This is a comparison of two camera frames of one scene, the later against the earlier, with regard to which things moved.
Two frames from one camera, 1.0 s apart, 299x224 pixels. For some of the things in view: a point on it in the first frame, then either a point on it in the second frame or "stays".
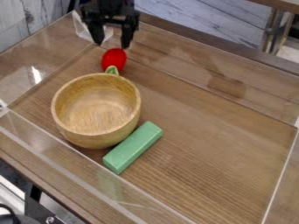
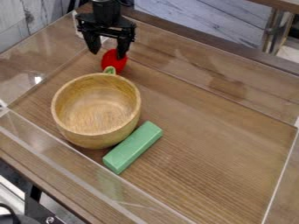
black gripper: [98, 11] to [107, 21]
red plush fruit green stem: [114, 60] stays
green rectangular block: [132, 147] stays
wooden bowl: [95, 109] stays
